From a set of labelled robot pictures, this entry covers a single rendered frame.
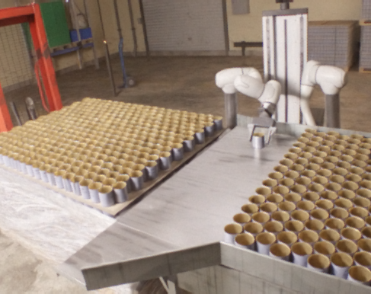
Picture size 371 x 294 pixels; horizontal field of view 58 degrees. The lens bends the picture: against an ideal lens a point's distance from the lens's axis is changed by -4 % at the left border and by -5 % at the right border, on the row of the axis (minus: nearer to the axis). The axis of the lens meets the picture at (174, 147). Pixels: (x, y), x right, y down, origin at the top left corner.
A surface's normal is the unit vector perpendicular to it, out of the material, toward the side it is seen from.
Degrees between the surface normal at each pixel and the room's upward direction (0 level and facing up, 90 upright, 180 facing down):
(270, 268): 90
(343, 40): 90
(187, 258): 90
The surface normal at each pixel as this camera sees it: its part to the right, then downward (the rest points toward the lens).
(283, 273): -0.58, 0.40
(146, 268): 0.17, 0.38
